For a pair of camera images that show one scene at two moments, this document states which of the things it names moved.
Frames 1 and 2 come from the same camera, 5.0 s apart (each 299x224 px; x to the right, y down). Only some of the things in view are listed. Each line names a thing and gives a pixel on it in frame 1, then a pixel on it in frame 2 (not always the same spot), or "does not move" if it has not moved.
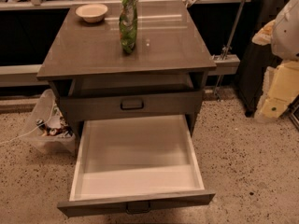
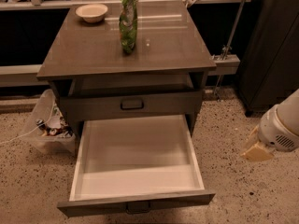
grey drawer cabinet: (164, 75) does not move
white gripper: (287, 36) → (275, 131)
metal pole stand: (227, 47) does not move
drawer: (133, 163) does not move
